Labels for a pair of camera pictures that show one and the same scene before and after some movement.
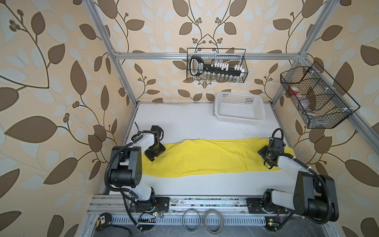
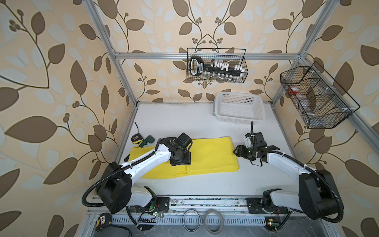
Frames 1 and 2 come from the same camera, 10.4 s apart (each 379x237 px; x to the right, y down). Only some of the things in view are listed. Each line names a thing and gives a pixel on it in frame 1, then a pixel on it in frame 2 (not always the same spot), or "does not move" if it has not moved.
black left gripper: (150, 156) to (187, 161)
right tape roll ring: (221, 216) does not move
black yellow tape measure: (103, 221) does not move
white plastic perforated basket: (240, 107) does not move
